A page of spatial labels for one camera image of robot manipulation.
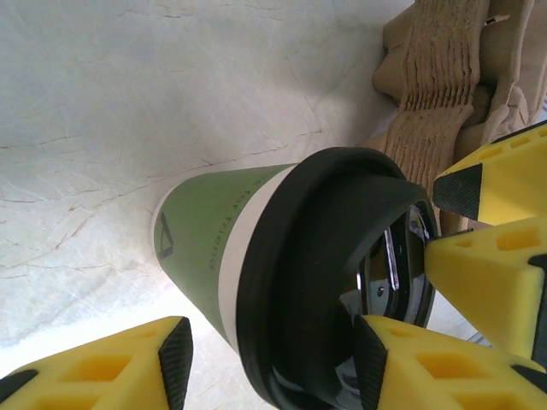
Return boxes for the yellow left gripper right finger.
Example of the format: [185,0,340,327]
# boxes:
[351,313,547,410]

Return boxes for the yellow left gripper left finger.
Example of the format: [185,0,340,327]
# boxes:
[0,314,194,410]

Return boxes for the green paper coffee cup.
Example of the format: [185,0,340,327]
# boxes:
[149,161,303,358]

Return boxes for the black plastic cup lid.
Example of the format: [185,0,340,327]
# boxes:
[236,146,442,410]

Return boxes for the cardboard cup carrier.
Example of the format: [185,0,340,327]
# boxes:
[370,0,547,234]

